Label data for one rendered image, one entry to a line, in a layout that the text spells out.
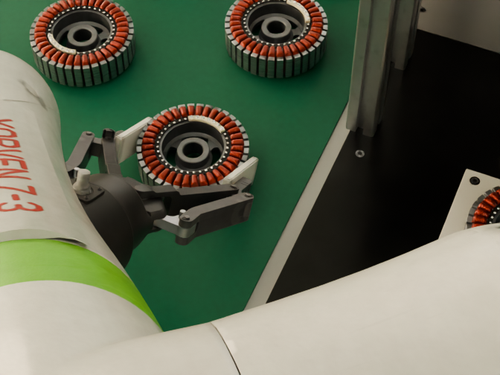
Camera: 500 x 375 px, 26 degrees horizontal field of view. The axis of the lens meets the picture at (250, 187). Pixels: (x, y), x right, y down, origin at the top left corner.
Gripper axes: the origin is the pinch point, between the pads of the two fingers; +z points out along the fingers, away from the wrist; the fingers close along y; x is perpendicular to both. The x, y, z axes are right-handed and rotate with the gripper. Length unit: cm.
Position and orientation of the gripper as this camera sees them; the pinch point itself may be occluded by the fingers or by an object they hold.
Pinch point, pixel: (192, 155)
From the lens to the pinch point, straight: 108.5
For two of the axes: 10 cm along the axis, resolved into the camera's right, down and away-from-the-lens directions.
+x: -2.2, 8.8, 4.2
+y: -9.0, -3.5, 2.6
